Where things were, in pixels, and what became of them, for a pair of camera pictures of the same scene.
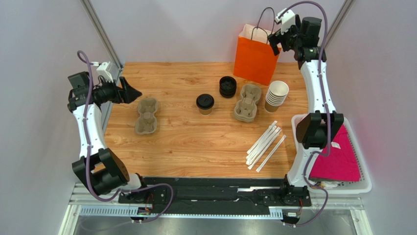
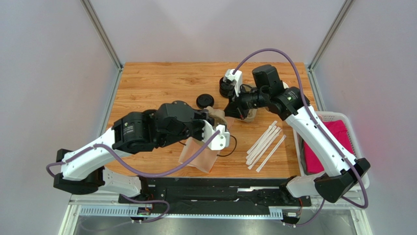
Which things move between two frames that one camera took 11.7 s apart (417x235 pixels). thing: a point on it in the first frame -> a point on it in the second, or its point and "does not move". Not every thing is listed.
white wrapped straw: [262, 137] does not move
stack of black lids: [227, 86] does not move
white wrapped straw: [263, 150] does not move
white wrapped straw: [271, 153] does not move
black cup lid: [205, 101] does not move
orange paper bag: [255, 60] -> [205, 160]
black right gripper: [281, 39] -> [235, 106]
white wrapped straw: [259, 150] does not move
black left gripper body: [107, 92] -> [199, 124]
